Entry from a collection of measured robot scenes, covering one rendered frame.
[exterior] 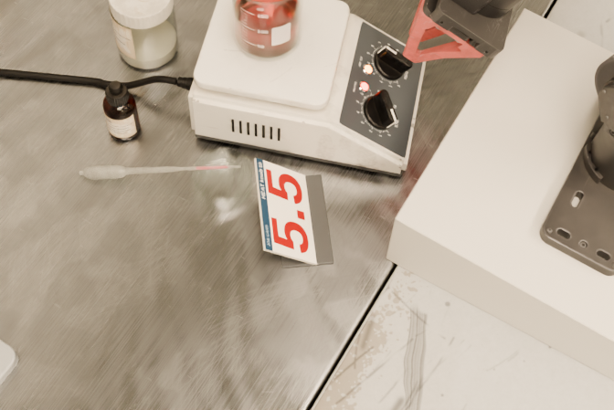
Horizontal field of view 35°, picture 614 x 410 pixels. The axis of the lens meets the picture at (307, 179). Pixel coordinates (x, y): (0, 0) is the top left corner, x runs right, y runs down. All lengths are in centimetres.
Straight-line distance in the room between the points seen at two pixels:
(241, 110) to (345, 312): 20
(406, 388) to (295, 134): 24
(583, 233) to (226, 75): 33
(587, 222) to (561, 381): 13
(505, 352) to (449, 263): 9
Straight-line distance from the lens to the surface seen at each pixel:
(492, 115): 87
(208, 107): 87
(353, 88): 88
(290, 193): 87
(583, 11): 107
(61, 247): 89
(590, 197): 85
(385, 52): 91
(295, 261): 86
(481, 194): 83
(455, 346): 85
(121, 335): 84
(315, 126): 86
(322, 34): 89
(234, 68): 86
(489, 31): 81
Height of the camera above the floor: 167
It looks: 59 degrees down
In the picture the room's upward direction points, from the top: 4 degrees clockwise
